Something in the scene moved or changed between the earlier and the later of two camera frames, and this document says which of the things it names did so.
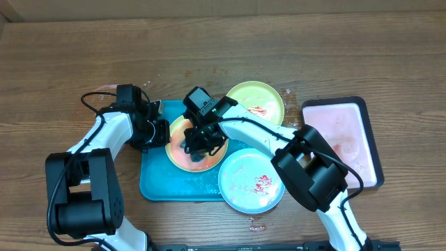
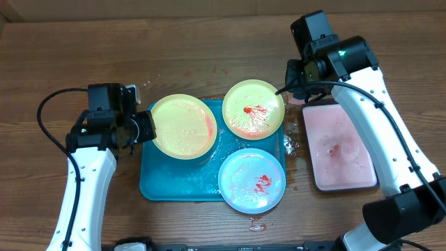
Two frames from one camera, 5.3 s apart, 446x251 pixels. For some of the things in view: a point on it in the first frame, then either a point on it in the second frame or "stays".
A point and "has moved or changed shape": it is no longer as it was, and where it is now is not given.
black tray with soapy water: [345, 123] stays
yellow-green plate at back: [259, 98] stays
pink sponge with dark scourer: [195, 157] -> [297, 102]
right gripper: [198, 145] -> [294, 67]
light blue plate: [249, 183] stays
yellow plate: [175, 150] has moved or changed shape
